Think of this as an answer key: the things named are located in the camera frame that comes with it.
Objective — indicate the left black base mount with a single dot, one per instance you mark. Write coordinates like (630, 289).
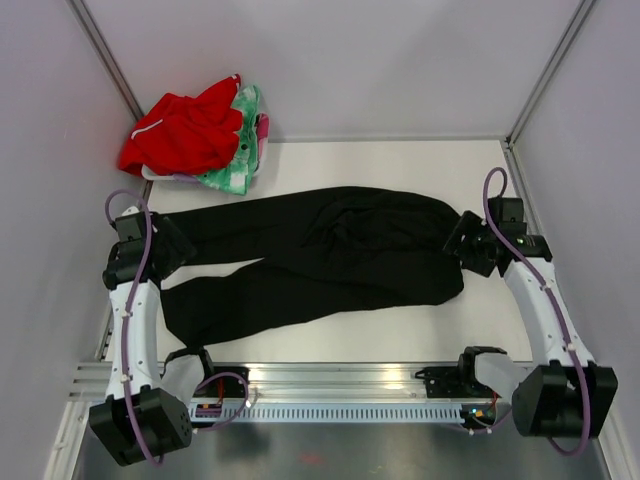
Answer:
(224, 382)

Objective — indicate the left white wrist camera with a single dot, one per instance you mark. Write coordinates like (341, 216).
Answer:
(133, 210)

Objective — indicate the pink white garment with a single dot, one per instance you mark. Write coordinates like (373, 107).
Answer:
(262, 130)

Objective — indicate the black trousers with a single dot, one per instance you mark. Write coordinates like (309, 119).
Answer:
(307, 255)

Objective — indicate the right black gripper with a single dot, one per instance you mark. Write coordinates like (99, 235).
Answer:
(468, 225)

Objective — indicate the white slotted cable duct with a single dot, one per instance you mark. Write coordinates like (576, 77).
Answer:
(437, 413)

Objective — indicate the red garment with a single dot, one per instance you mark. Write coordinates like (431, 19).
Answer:
(186, 135)

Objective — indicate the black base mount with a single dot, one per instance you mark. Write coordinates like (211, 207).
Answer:
(224, 382)
(457, 381)

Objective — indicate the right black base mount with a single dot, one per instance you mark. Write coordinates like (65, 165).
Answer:
(457, 381)

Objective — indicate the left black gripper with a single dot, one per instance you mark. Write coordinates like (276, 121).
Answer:
(179, 250)

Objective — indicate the aluminium mounting rail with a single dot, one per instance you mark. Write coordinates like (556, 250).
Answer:
(335, 382)

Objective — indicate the white laundry basket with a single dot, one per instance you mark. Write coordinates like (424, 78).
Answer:
(236, 177)

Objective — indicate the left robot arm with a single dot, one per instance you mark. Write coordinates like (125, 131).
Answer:
(144, 415)

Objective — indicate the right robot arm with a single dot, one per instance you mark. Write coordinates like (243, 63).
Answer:
(565, 394)

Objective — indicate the green white patterned garment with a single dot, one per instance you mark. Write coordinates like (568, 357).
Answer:
(249, 102)

